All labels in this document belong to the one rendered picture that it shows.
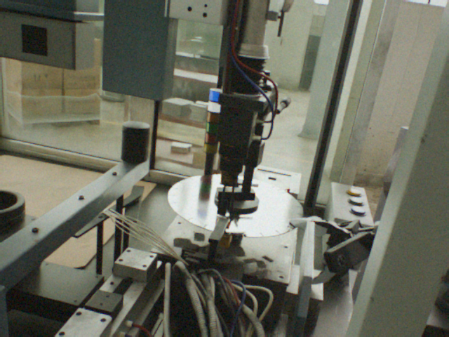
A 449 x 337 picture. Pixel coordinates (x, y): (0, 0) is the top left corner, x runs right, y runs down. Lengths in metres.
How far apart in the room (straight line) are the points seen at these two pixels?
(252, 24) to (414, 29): 3.40
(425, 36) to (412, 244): 3.85
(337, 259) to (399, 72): 3.34
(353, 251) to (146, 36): 0.55
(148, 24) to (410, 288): 0.55
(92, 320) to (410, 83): 3.70
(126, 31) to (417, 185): 0.55
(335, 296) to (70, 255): 0.67
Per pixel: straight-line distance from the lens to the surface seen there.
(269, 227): 0.90
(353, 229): 0.90
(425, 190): 0.26
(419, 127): 0.25
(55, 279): 0.92
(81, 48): 0.84
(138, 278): 0.84
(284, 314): 0.98
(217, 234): 0.78
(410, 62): 4.07
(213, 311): 0.71
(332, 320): 1.02
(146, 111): 1.48
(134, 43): 0.70
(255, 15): 0.71
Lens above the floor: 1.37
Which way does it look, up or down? 21 degrees down
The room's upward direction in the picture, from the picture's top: 9 degrees clockwise
